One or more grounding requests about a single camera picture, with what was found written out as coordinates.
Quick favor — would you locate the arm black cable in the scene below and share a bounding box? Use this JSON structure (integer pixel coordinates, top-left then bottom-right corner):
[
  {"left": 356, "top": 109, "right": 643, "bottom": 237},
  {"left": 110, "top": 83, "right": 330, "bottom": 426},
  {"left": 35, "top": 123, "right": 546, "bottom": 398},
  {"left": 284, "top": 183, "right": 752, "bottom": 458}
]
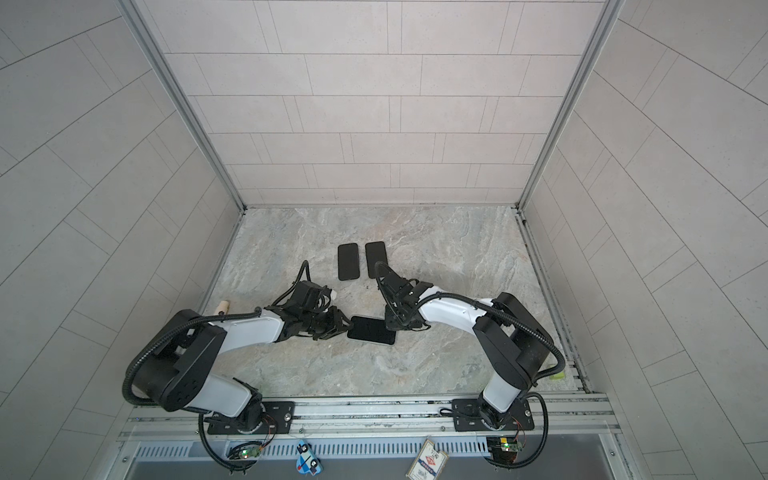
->
[
  {"left": 121, "top": 259, "right": 310, "bottom": 472},
  {"left": 374, "top": 261, "right": 567, "bottom": 470}
]

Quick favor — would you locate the aluminium right corner post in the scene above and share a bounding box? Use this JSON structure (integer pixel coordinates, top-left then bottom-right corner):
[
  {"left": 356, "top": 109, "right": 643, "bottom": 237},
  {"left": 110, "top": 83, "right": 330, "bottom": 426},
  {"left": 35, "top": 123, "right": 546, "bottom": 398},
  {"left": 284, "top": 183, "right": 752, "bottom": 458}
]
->
[{"left": 517, "top": 0, "right": 624, "bottom": 213}]

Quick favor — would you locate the left circuit board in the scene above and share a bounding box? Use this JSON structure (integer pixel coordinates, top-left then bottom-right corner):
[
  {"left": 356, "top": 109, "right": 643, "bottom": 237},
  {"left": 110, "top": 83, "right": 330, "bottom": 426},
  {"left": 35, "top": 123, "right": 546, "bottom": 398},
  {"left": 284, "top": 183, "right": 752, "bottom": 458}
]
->
[{"left": 227, "top": 441, "right": 263, "bottom": 462}]

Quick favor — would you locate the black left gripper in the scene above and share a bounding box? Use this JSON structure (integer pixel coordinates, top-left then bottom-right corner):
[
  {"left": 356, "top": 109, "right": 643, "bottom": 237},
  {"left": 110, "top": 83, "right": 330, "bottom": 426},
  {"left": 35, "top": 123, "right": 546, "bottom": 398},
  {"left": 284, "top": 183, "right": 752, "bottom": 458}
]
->
[{"left": 300, "top": 306, "right": 358, "bottom": 340}]

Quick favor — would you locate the red white card tag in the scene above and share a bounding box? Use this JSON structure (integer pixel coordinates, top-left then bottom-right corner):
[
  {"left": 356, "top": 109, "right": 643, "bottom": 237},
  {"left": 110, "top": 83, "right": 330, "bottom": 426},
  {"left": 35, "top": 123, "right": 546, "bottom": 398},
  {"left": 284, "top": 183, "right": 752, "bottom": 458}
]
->
[{"left": 406, "top": 438, "right": 449, "bottom": 480}]

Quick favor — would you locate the wooden roller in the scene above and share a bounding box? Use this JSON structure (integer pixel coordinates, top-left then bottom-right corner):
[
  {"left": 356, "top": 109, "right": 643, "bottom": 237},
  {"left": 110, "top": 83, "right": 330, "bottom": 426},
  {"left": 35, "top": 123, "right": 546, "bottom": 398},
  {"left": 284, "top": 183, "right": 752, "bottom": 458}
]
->
[{"left": 215, "top": 300, "right": 230, "bottom": 316}]

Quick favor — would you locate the aluminium corner post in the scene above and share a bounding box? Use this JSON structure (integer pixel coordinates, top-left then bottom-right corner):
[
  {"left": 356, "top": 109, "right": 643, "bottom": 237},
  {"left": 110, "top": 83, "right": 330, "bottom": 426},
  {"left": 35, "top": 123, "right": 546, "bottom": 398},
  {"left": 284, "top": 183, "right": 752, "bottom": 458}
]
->
[
  {"left": 116, "top": 0, "right": 247, "bottom": 214},
  {"left": 517, "top": 0, "right": 624, "bottom": 213}
]

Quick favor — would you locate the purple-edged phone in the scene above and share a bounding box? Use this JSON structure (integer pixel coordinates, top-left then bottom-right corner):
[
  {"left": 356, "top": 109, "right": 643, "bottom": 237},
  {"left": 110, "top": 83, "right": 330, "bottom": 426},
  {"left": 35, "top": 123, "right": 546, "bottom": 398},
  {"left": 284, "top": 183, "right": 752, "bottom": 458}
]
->
[
  {"left": 365, "top": 241, "right": 388, "bottom": 279},
  {"left": 337, "top": 243, "right": 360, "bottom": 281}
]

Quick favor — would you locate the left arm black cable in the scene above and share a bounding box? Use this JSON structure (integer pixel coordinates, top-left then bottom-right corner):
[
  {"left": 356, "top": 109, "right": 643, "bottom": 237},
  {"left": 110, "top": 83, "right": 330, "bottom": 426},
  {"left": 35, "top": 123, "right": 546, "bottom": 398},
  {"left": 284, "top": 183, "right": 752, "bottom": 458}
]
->
[{"left": 121, "top": 259, "right": 310, "bottom": 472}]

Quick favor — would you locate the black phone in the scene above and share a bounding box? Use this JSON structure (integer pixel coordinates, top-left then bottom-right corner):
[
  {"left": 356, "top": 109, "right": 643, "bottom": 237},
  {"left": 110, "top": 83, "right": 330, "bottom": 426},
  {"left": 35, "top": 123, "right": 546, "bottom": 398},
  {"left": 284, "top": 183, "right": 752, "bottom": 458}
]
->
[{"left": 346, "top": 316, "right": 396, "bottom": 345}]

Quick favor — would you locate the right circuit board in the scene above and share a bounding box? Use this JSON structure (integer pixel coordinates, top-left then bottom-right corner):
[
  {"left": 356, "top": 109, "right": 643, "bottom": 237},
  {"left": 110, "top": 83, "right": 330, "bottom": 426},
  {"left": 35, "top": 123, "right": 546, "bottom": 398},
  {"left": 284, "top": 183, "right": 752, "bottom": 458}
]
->
[{"left": 486, "top": 437, "right": 524, "bottom": 462}]

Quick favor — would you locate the aluminium left corner post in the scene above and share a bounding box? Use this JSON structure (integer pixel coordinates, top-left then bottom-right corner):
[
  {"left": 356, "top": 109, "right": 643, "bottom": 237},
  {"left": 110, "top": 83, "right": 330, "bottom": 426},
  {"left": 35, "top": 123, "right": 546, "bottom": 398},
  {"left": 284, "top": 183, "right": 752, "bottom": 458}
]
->
[{"left": 116, "top": 0, "right": 247, "bottom": 214}]

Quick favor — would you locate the circuit board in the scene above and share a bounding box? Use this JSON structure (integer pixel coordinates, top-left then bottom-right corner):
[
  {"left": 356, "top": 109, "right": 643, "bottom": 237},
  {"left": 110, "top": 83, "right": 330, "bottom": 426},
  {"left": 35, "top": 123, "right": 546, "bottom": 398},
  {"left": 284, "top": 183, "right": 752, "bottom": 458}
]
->
[
  {"left": 486, "top": 437, "right": 524, "bottom": 462},
  {"left": 227, "top": 441, "right": 263, "bottom": 462}
]

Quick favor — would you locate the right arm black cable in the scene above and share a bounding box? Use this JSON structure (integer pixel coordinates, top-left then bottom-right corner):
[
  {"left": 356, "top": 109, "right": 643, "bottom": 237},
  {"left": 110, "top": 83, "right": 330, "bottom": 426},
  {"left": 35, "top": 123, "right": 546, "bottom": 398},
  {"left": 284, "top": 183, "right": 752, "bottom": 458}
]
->
[{"left": 374, "top": 261, "right": 567, "bottom": 470}]

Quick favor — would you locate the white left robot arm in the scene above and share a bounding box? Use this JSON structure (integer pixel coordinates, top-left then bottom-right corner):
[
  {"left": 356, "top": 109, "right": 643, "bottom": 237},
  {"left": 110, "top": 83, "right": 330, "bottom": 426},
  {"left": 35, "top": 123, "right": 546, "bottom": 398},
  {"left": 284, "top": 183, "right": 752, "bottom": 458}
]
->
[{"left": 122, "top": 306, "right": 353, "bottom": 418}]

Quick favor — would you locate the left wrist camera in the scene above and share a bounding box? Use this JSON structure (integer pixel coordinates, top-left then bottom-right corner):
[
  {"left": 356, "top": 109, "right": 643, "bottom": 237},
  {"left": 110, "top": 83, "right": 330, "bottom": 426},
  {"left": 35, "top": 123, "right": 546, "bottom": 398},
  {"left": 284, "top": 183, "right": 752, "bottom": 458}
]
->
[{"left": 290, "top": 280, "right": 332, "bottom": 312}]

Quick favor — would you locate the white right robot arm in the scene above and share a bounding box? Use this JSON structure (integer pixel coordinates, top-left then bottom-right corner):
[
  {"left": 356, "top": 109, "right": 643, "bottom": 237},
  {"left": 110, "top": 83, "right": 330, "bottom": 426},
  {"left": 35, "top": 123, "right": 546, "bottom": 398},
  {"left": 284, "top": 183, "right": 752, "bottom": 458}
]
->
[{"left": 376, "top": 272, "right": 565, "bottom": 418}]

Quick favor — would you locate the blue white sticker tag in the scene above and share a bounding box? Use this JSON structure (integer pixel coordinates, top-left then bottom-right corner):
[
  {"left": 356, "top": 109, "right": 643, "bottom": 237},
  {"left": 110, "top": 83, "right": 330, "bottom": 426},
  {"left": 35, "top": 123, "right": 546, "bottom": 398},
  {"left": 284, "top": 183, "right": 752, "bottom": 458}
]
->
[{"left": 296, "top": 440, "right": 323, "bottom": 476}]

